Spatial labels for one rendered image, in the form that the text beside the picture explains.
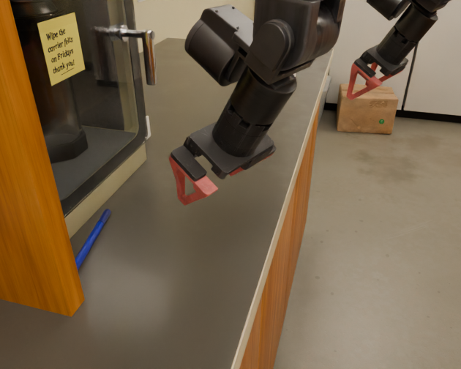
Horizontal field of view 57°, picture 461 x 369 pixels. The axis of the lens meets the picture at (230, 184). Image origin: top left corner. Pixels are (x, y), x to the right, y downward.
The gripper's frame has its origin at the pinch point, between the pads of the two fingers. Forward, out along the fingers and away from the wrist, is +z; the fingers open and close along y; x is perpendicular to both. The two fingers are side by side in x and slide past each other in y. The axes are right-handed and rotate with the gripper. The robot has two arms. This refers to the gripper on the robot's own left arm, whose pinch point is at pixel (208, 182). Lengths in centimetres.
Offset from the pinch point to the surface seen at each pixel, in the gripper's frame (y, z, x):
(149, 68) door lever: -8.8, 1.1, -22.6
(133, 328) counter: 17.6, 7.7, 8.1
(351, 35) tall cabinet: -283, 87, -70
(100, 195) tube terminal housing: 3.9, 17.9, -14.0
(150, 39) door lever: -9.2, -3.1, -24.5
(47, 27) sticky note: 8.8, -8.3, -25.1
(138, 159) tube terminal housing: -9.1, 20.8, -18.6
